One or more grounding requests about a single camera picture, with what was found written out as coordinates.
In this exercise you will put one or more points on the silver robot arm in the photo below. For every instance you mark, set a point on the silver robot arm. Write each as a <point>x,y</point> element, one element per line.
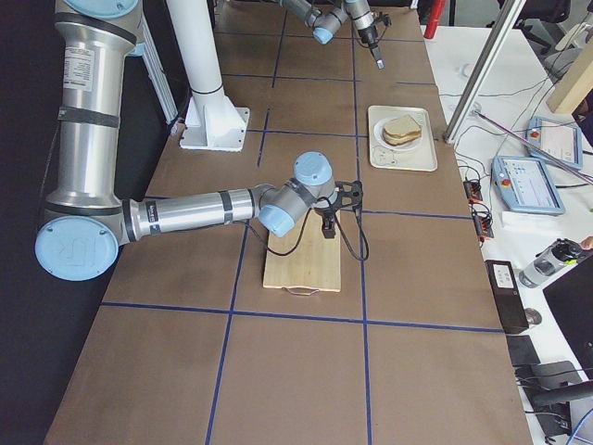
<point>85,224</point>
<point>325,25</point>

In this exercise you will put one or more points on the blue teach pendant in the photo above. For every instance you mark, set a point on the blue teach pendant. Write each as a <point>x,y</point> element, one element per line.
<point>525,186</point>
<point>561,140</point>

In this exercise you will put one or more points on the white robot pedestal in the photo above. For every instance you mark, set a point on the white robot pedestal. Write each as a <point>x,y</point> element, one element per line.
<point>212,121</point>

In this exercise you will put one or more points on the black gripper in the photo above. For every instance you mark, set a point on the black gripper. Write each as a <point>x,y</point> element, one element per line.
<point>325,212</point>
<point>369,35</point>

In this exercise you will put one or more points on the white round plate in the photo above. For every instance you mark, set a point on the white round plate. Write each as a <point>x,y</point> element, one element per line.
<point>378,133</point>

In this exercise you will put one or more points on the grey water bottle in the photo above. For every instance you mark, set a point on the grey water bottle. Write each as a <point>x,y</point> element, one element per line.
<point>556,256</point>

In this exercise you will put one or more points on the orange black connector strip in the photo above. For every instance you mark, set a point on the orange black connector strip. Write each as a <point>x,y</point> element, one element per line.
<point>480,212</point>

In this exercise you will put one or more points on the black box with label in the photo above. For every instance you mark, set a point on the black box with label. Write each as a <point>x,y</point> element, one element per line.
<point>506,296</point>

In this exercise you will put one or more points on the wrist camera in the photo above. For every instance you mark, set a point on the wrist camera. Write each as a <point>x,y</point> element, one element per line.
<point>349,195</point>
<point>384,19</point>

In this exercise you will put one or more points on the aluminium frame post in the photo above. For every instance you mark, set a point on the aluminium frame post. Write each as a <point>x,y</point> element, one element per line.
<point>503,25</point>

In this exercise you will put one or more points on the wooden cutting board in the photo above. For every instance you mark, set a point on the wooden cutting board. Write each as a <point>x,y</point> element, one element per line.
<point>313,266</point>

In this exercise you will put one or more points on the black monitor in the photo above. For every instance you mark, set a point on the black monitor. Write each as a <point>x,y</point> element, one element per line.
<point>570,300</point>

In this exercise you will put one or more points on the bread slice with fried egg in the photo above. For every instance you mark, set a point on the bread slice with fried egg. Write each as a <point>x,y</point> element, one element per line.
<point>401,139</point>

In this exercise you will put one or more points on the cream bear tray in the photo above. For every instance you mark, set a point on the cream bear tray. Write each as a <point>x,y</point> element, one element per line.
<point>421,158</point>

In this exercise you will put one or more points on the far blue teach pendant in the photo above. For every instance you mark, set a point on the far blue teach pendant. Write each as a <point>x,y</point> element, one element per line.
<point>561,140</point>

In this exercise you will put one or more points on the near blue teach pendant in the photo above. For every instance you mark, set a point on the near blue teach pendant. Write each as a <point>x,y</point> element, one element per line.
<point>525,186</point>

